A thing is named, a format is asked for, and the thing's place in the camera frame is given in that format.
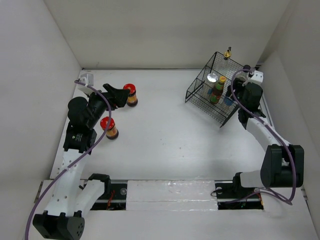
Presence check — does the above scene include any black wire basket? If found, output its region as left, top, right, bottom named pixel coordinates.
left=185, top=47, right=243, bottom=126

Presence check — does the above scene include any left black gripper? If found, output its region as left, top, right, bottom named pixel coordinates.
left=85, top=83, right=130, bottom=128

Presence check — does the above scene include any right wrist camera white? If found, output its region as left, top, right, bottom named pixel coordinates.
left=247, top=70, right=264, bottom=86

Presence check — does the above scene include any blue label shaker silver lid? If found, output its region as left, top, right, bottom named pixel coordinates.
left=223, top=85, right=234, bottom=107

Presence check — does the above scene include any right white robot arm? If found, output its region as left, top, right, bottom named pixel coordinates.
left=228, top=77, right=305, bottom=197

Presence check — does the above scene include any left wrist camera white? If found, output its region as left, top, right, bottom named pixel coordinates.
left=76, top=73, right=94, bottom=96

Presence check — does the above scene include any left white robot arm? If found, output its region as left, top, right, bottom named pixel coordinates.
left=24, top=80, right=130, bottom=240

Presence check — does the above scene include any right base mount rail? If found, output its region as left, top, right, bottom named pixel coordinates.
left=210, top=172, right=264, bottom=210

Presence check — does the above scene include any red lid sauce jar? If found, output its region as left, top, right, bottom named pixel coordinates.
left=123, top=83, right=138, bottom=107
left=100, top=116, right=119, bottom=140

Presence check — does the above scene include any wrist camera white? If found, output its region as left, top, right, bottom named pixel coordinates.
left=247, top=70, right=264, bottom=86
left=76, top=73, right=94, bottom=96

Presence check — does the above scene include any glass oil bottle gold spout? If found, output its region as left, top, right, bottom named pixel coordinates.
left=222, top=46, right=232, bottom=65

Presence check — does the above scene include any base mount rail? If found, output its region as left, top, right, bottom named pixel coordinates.
left=210, top=172, right=264, bottom=210
left=88, top=173, right=128, bottom=211

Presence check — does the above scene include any left base mount rail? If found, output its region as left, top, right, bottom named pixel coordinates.
left=88, top=173, right=128, bottom=211

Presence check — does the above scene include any white shaker silver lid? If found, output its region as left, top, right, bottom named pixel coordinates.
left=205, top=72, right=219, bottom=95

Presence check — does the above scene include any yellow cap sauce bottle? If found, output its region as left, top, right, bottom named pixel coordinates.
left=209, top=76, right=227, bottom=105

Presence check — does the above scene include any black cap sauce bottle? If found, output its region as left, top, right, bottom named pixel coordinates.
left=239, top=64, right=251, bottom=78

